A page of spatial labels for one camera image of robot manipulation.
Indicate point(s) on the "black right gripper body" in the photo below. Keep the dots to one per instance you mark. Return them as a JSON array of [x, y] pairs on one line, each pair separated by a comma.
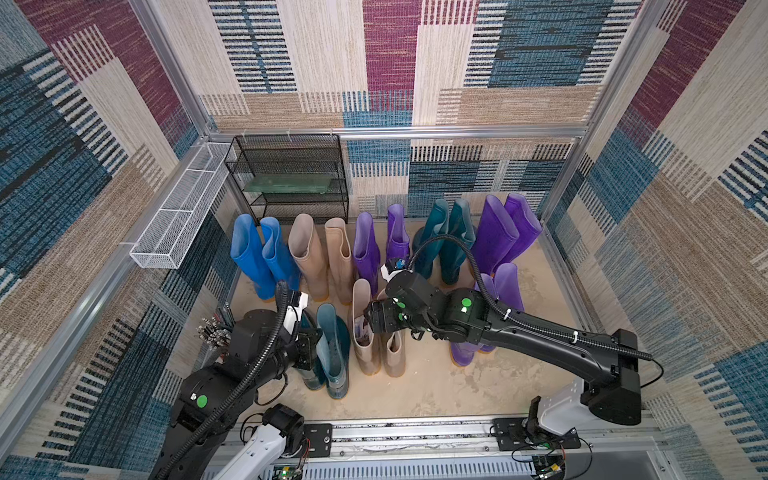
[[375, 315]]

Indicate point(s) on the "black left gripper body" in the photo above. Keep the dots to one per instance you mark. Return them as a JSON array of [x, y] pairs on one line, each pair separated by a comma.
[[304, 349]]

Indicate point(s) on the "beige rain boot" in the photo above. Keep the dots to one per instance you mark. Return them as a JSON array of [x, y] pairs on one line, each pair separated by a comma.
[[340, 259], [365, 343], [306, 250]]

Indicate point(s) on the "purple rain boot front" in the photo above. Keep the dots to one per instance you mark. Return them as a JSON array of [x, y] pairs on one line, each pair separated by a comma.
[[504, 285]]

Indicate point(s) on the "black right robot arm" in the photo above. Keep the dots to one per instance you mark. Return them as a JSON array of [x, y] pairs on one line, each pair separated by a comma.
[[609, 386]]

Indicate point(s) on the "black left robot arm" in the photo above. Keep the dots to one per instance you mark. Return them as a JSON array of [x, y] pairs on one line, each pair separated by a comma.
[[263, 346]]

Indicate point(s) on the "red pen holder cup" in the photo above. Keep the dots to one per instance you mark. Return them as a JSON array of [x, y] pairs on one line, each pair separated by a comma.
[[216, 331]]

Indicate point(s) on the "green tray on rack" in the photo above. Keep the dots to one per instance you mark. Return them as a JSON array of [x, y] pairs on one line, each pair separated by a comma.
[[287, 183]]

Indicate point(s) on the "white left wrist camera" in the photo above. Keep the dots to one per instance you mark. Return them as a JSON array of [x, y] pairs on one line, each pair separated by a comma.
[[295, 306]]

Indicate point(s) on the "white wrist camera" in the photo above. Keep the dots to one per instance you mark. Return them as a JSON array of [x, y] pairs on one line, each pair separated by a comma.
[[392, 267], [295, 306]]

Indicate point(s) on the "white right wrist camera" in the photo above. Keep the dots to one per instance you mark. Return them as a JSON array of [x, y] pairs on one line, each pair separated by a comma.
[[392, 267]]

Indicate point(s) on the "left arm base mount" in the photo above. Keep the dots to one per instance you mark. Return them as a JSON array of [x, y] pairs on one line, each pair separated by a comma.
[[283, 434]]

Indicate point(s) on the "black wire mesh shelf rack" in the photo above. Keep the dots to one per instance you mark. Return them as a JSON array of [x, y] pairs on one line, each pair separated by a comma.
[[255, 155]]

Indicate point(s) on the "white wire mesh basket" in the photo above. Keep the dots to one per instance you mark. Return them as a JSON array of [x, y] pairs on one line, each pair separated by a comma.
[[169, 235]]

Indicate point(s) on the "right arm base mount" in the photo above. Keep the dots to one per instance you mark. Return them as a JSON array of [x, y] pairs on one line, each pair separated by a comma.
[[551, 422]]

